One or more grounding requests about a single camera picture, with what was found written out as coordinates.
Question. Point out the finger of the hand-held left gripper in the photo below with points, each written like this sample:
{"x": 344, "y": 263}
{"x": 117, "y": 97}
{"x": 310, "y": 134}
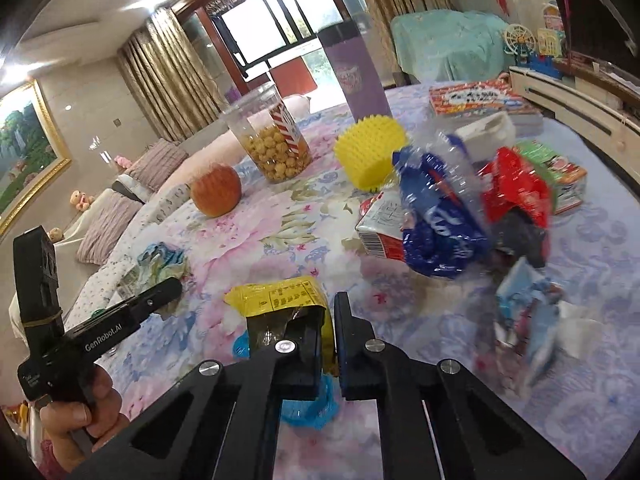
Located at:
{"x": 157, "y": 294}

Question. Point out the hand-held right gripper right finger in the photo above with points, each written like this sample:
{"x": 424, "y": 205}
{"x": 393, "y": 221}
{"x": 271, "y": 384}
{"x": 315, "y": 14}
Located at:
{"x": 350, "y": 355}

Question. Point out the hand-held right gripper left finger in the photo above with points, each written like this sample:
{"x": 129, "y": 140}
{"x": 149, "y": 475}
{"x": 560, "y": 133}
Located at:
{"x": 300, "y": 360}

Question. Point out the teal wrapper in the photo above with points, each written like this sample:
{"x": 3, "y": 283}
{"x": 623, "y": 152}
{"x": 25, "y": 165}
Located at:
{"x": 160, "y": 262}

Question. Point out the yellow snack packet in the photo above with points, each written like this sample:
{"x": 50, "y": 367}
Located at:
{"x": 280, "y": 295}

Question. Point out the white red carton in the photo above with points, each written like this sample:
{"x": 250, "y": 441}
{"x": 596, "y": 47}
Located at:
{"x": 380, "y": 225}

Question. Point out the crushed blue label bottle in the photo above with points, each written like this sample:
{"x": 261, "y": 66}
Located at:
{"x": 440, "y": 220}

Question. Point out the blue white wrapper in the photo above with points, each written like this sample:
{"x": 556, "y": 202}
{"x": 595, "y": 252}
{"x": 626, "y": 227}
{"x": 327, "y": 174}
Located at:
{"x": 530, "y": 320}

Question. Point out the black plastic wrapper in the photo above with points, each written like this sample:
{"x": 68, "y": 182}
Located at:
{"x": 525, "y": 240}

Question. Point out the white tissue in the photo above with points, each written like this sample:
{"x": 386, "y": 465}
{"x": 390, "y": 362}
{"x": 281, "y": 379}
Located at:
{"x": 580, "y": 330}

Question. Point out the red plastic wrapper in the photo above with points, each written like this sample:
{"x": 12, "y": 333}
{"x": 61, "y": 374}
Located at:
{"x": 515, "y": 185}

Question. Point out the person's left hand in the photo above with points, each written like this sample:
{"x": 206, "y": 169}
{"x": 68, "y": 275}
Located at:
{"x": 65, "y": 425}

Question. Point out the pink striped cushion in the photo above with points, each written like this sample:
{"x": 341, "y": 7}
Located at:
{"x": 110, "y": 227}
{"x": 155, "y": 165}

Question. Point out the small plush toy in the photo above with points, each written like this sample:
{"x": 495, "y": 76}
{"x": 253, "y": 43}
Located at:
{"x": 81, "y": 201}

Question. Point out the red apple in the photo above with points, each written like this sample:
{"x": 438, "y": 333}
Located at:
{"x": 216, "y": 191}

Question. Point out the floral tablecloth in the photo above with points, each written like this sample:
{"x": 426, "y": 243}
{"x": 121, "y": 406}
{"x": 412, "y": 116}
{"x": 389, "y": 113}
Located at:
{"x": 300, "y": 240}

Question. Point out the gold framed painting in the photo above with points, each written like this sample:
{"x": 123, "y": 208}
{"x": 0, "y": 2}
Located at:
{"x": 25, "y": 160}

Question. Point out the clear popcorn jar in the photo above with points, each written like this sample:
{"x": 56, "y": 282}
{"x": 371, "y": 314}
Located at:
{"x": 270, "y": 150}

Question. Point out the yellow foam fruit net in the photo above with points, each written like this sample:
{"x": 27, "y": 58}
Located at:
{"x": 370, "y": 155}

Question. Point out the white foam block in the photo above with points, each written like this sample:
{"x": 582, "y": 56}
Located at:
{"x": 487, "y": 132}

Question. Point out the green cardboard box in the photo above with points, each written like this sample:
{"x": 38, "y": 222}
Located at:
{"x": 567, "y": 180}

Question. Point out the purple thermos bottle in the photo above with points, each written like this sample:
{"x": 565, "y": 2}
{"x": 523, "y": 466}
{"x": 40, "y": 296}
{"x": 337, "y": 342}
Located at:
{"x": 355, "y": 75}

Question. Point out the balcony window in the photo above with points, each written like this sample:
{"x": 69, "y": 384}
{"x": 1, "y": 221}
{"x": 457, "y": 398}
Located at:
{"x": 280, "y": 25}

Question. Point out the teal furniture cover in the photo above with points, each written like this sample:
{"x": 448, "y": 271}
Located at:
{"x": 450, "y": 45}

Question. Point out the white television cabinet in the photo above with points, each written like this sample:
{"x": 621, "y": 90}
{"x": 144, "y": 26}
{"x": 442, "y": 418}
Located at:
{"x": 575, "y": 105}

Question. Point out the ferris wheel toy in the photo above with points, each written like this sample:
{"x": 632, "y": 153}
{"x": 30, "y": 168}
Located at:
{"x": 517, "y": 42}

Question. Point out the black television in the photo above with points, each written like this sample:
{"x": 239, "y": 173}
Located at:
{"x": 595, "y": 10}

